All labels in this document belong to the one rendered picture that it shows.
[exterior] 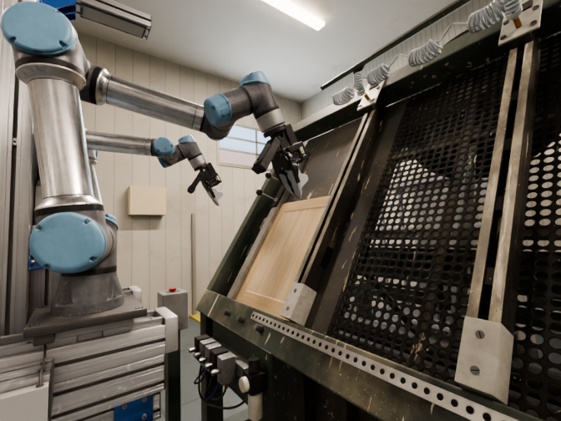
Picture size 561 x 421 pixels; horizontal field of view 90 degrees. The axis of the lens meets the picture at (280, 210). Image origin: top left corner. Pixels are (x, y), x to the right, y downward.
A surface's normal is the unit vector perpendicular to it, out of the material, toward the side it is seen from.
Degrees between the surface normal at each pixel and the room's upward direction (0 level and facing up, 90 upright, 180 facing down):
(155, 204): 90
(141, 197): 90
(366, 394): 57
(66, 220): 97
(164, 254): 90
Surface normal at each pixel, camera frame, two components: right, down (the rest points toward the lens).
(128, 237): 0.59, -0.08
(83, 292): 0.37, -0.38
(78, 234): 0.40, 0.05
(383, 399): -0.70, -0.55
